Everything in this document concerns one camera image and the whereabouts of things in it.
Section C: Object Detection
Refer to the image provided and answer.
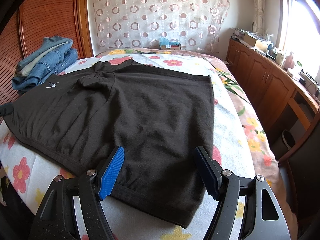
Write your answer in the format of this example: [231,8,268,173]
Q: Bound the window with wooden frame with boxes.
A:
[279,0,319,81]

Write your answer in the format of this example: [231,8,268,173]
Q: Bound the brown slatted wardrobe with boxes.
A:
[1,0,93,104]

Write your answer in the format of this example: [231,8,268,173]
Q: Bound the patterned window drape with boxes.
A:
[253,0,265,36]

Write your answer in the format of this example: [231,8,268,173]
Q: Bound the white cloth between jeans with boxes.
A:
[16,51,48,77]

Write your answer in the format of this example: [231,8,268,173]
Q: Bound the pink bottle on sideboard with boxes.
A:
[283,52,295,70]

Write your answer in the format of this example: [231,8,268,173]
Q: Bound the cardboard box with blue bag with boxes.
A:
[159,37,181,50]

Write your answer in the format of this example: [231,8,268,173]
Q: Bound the pink floral blanket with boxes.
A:
[97,49,298,239]

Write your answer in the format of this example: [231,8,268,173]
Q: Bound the white mug on sideboard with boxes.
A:
[276,52,286,66]

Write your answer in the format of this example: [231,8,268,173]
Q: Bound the bottom blue denim jeans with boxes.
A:
[11,48,78,94]

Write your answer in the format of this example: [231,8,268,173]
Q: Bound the cardboard box on sideboard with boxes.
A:
[243,33,269,51]

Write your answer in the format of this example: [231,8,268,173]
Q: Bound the long wooden sideboard cabinet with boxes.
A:
[226,37,319,159]

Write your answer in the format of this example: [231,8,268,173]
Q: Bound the circle pattern sheer curtain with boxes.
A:
[87,0,229,53]

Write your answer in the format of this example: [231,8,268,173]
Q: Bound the top light blue jeans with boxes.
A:
[15,36,73,76]

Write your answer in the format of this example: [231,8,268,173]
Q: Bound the black shorts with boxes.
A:
[3,59,214,228]

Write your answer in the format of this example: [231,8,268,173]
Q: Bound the white strawberry flower sheet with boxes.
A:
[1,54,255,239]

